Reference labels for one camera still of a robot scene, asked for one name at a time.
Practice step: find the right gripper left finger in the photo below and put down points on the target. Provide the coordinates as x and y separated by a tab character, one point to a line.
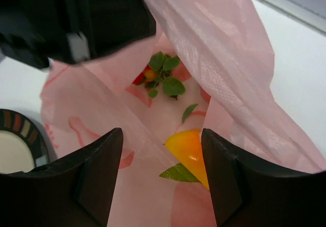
75	190

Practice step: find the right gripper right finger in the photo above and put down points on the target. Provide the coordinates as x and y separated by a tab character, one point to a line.
247	190

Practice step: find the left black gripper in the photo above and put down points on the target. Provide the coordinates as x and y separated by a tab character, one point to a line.
71	31

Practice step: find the pink plastic bag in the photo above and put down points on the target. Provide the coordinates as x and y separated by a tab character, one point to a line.
227	65

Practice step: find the fake yellow orange mango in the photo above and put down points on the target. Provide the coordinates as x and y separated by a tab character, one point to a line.
186	147

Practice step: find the fake berry sprig with leaves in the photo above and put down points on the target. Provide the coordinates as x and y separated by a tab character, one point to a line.
159	72

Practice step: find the black rimmed ceramic plate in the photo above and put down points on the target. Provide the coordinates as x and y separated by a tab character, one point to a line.
22	145

